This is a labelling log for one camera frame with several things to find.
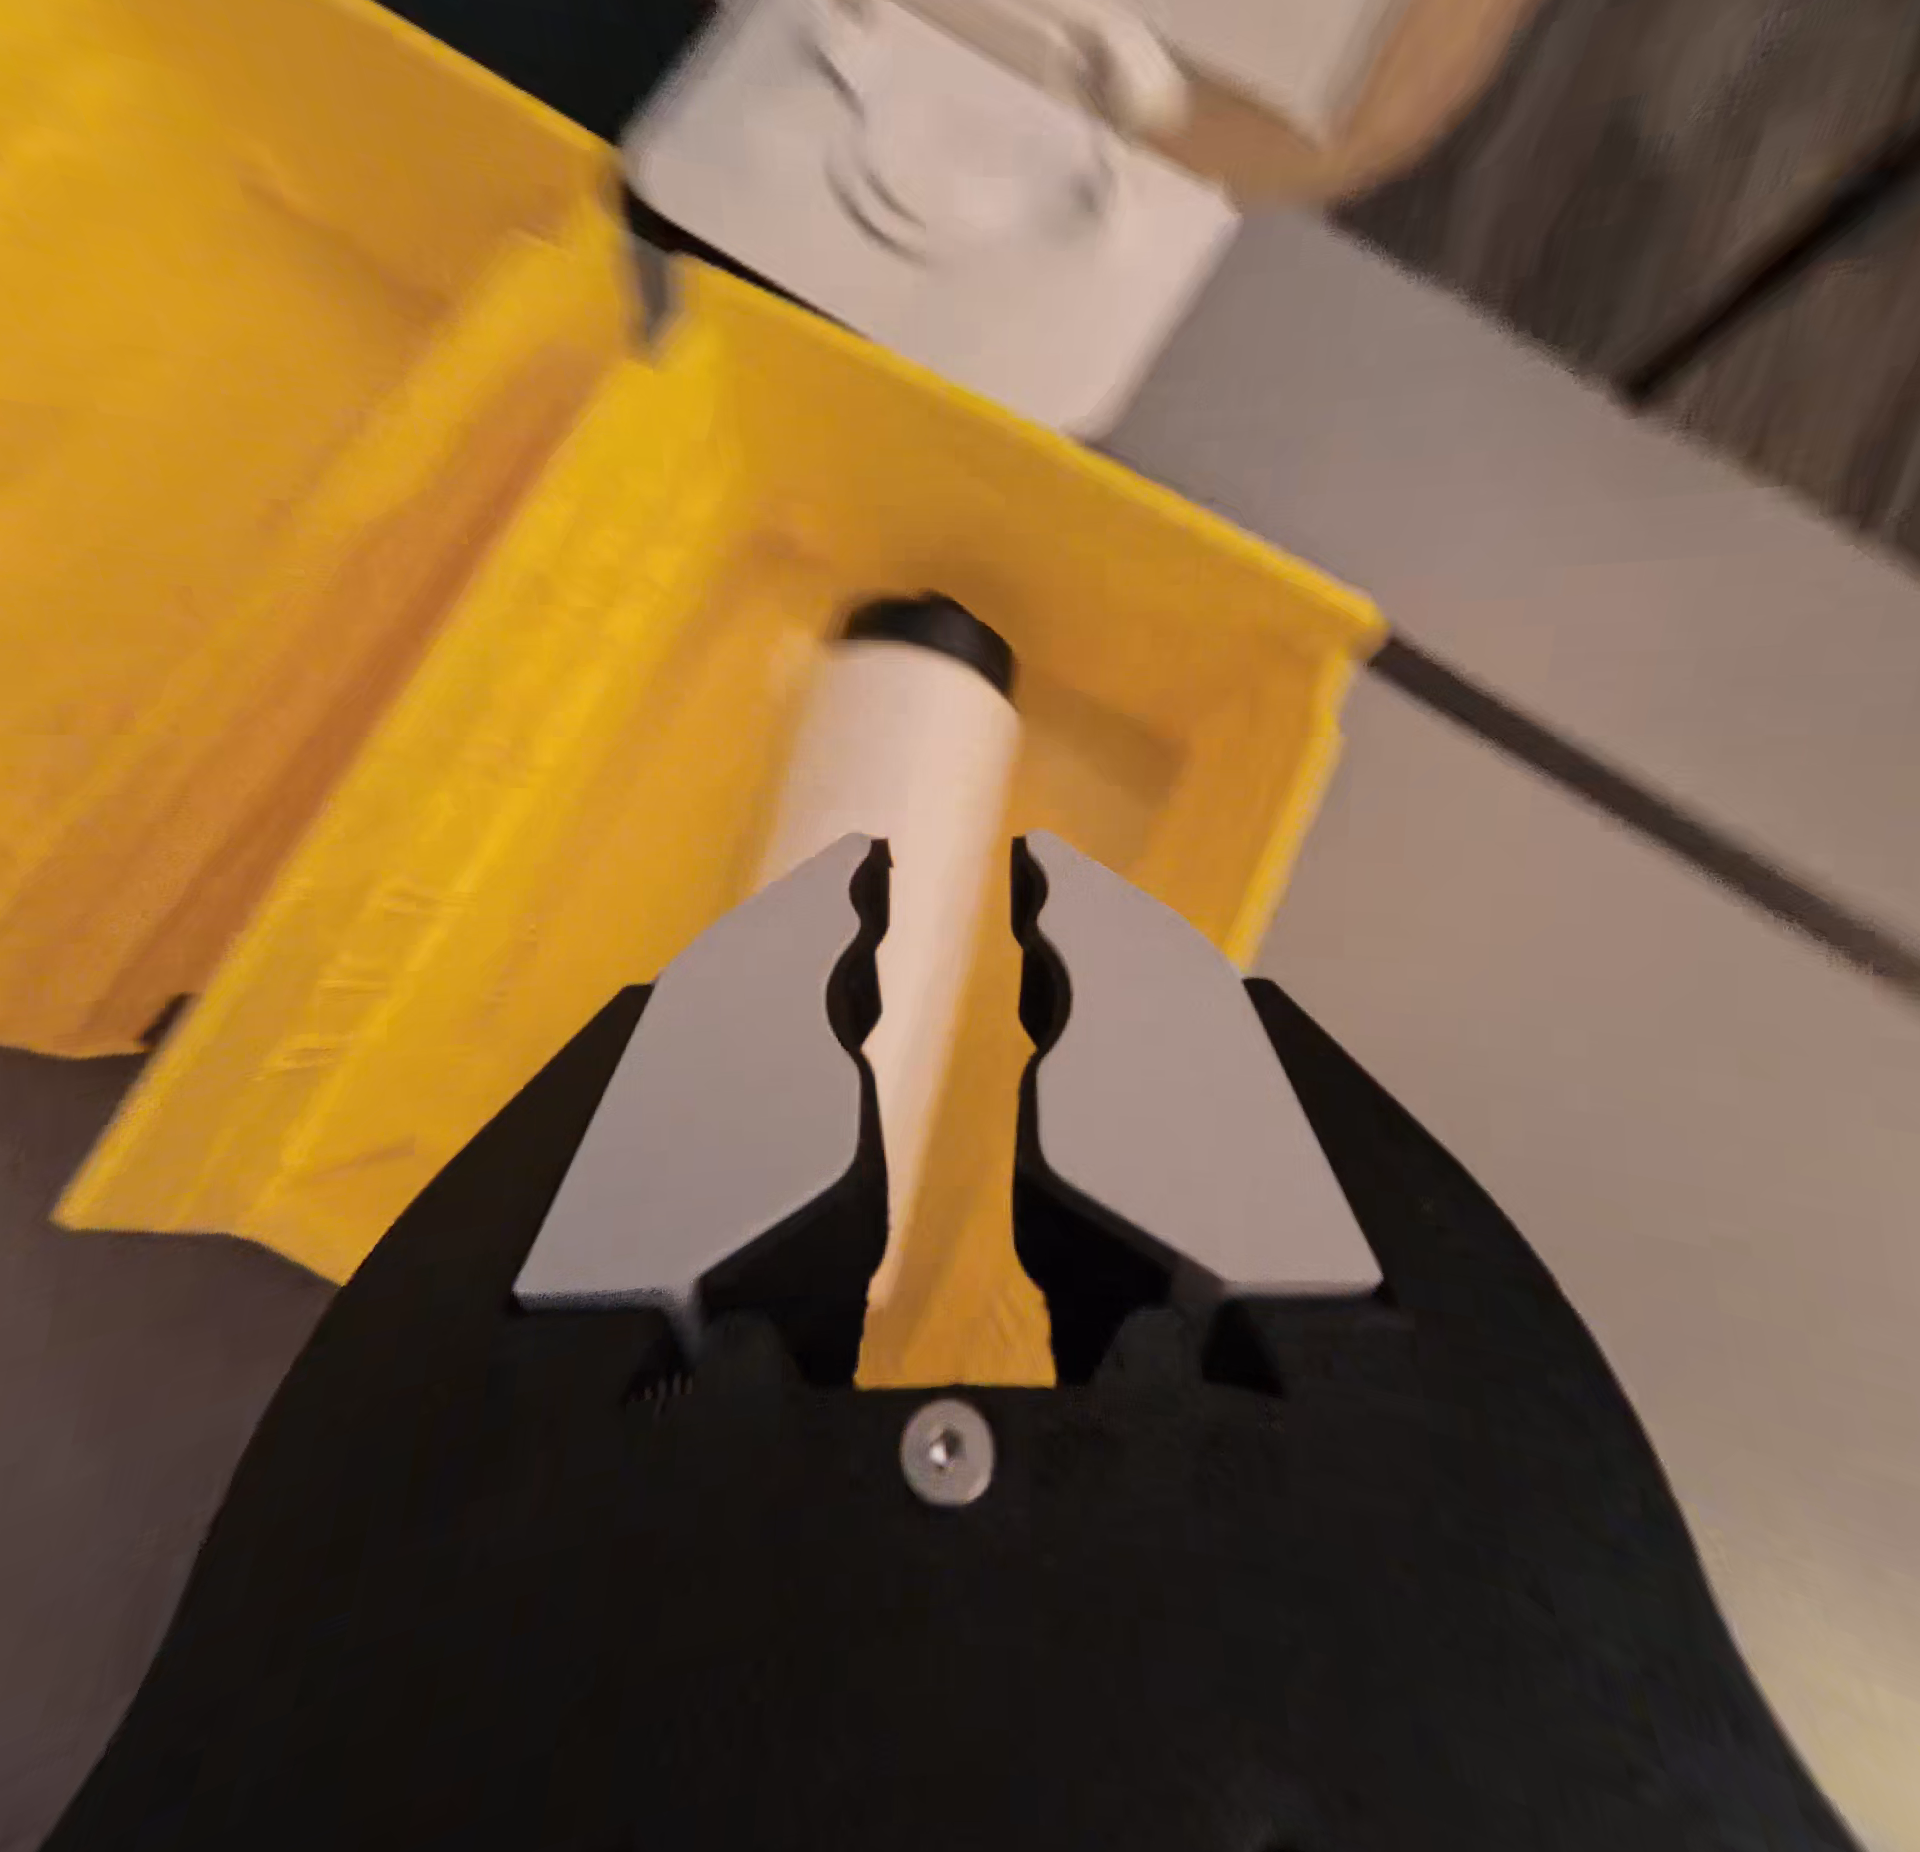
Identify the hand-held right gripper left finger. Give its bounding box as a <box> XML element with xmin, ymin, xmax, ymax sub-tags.
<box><xmin>518</xmin><ymin>834</ymin><xmax>892</xmax><ymax>1321</ymax></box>

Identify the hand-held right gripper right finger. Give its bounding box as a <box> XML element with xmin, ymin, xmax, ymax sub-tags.
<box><xmin>1013</xmin><ymin>834</ymin><xmax>1390</xmax><ymax>1307</ymax></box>

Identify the yellow plastic bin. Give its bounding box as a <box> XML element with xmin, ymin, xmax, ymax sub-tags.
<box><xmin>55</xmin><ymin>258</ymin><xmax>1390</xmax><ymax>1397</ymax></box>
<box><xmin>0</xmin><ymin>0</ymin><xmax>649</xmax><ymax>1059</ymax></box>

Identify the white plastic bottle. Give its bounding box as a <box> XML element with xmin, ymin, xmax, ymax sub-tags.
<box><xmin>753</xmin><ymin>638</ymin><xmax>1036</xmax><ymax>1133</ymax></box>

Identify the black bottle lid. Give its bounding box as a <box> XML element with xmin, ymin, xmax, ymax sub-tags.
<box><xmin>835</xmin><ymin>594</ymin><xmax>1023</xmax><ymax>701</ymax></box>

